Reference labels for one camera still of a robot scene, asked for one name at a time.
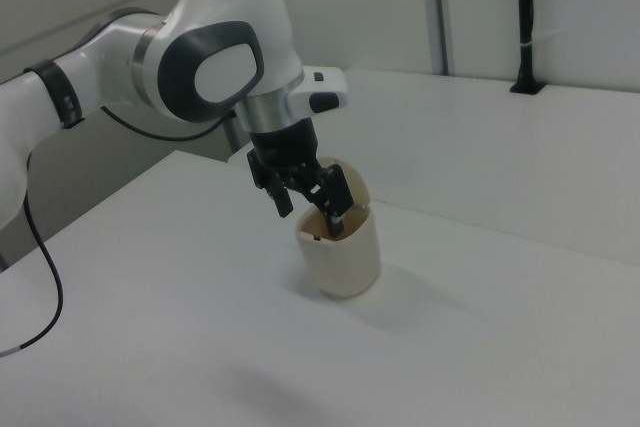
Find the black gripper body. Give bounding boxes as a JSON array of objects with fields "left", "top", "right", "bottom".
[{"left": 248, "top": 117, "right": 322, "bottom": 177}]

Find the small white lidded bin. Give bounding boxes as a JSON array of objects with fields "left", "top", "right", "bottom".
[{"left": 294, "top": 156, "right": 383, "bottom": 300}]

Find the grey partition post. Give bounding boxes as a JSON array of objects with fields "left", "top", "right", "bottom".
[{"left": 430, "top": 0, "right": 452, "bottom": 76}]

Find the black cable strap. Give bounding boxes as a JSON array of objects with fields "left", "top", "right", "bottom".
[{"left": 23, "top": 58, "right": 85, "bottom": 131}]

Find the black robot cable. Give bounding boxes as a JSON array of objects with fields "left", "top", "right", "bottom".
[{"left": 0, "top": 105, "right": 237, "bottom": 359}]

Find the black mount pole with clamp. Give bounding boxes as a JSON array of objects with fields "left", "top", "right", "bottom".
[{"left": 508, "top": 0, "right": 545, "bottom": 96}]

